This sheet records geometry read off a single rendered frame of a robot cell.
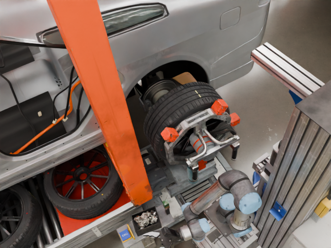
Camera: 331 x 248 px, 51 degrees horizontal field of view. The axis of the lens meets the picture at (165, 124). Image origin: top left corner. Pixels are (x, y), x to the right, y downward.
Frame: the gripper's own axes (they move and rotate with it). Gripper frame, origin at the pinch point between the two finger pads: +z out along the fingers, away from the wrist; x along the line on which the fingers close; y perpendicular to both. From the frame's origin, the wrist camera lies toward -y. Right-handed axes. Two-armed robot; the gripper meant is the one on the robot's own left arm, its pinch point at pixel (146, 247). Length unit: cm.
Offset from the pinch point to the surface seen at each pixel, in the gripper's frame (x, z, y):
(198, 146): 68, -58, 25
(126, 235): 47, 13, 70
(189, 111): 79, -58, -3
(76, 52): 41, -2, -99
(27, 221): 86, 83, 62
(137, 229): 46, 4, 65
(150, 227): 43, -6, 63
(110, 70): 45, -13, -82
